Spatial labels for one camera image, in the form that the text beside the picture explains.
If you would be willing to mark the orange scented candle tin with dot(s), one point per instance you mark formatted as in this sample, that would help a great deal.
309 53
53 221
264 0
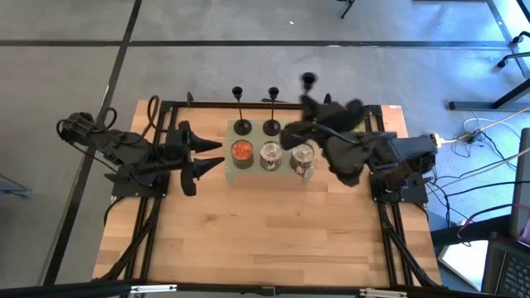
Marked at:
242 152

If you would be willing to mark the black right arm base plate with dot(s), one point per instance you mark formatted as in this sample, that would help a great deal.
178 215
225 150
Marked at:
414 193

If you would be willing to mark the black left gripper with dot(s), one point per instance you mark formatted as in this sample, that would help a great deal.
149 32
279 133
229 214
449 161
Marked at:
184 157

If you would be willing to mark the black chair caster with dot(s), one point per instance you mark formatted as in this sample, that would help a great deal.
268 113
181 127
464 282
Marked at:
502 63
515 40

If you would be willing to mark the black power adapter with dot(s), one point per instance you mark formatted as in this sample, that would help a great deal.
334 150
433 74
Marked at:
472 136

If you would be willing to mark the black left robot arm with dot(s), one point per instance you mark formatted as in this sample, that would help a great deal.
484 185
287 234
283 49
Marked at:
124 151

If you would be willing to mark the dark laptop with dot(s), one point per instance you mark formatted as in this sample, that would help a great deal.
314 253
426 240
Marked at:
513 275

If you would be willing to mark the black tripod leg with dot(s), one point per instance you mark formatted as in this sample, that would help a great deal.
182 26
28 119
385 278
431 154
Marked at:
347 8

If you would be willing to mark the black desk foot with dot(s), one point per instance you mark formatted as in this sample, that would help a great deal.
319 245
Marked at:
484 105

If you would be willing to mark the white power strip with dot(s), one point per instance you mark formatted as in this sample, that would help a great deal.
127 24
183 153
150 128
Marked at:
438 141

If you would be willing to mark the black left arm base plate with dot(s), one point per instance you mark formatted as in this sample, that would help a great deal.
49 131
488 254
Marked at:
124 190

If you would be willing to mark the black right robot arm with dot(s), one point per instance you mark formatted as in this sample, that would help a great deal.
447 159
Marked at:
393 153

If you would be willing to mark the black aluminium table frame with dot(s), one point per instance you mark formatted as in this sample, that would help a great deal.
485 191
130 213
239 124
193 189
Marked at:
207 104

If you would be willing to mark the dark computer monitor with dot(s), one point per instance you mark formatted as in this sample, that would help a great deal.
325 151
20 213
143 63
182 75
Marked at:
522 186

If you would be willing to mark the white flat board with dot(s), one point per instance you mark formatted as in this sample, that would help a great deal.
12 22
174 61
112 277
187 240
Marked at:
459 260

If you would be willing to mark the green perforated metal shelf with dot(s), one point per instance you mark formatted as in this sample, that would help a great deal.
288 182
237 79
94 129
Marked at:
256 176

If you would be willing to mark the black candlestick holder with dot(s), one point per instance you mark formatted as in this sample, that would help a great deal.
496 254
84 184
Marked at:
241 126
308 77
272 126

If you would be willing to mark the silver candle tin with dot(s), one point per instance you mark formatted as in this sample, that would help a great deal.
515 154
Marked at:
302 157
271 155

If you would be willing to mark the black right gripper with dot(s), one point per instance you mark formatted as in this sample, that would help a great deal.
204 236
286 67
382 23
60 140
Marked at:
339 118

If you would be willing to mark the black crossbar with silver brackets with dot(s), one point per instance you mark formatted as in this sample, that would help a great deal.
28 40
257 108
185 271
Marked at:
83 289

